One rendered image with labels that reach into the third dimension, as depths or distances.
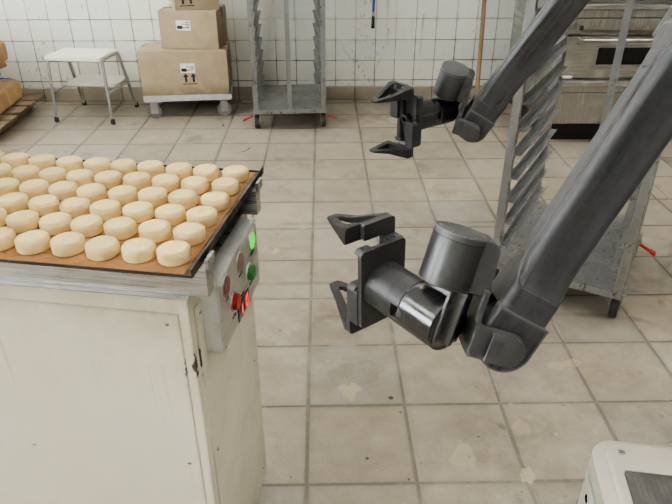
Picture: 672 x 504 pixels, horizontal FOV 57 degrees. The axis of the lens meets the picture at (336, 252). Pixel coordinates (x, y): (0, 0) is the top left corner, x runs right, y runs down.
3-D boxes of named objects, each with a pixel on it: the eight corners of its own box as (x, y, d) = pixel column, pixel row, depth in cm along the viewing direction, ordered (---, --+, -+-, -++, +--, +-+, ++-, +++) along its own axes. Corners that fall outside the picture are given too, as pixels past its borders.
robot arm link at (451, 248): (519, 373, 63) (499, 337, 71) (562, 267, 60) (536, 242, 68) (405, 342, 62) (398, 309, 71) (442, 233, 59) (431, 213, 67)
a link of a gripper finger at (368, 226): (310, 259, 77) (356, 292, 71) (307, 207, 74) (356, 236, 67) (353, 242, 81) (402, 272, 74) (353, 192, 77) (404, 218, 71)
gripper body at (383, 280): (351, 322, 74) (392, 353, 69) (350, 247, 69) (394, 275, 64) (393, 303, 78) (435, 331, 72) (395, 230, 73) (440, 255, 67)
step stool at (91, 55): (139, 106, 474) (130, 44, 451) (114, 124, 435) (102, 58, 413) (83, 104, 479) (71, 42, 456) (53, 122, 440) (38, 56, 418)
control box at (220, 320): (205, 351, 107) (196, 283, 100) (244, 278, 127) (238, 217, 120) (225, 353, 106) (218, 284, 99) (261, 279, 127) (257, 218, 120)
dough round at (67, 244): (70, 239, 99) (67, 228, 98) (94, 246, 97) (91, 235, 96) (45, 253, 95) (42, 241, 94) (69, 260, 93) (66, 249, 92)
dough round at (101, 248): (125, 256, 94) (122, 244, 93) (91, 265, 92) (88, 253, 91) (115, 242, 98) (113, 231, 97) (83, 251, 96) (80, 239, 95)
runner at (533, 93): (529, 106, 210) (530, 97, 208) (520, 104, 211) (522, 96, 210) (568, 67, 259) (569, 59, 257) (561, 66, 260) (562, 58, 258)
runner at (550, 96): (525, 131, 214) (526, 123, 213) (516, 130, 216) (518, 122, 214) (564, 88, 263) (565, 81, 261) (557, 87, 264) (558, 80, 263)
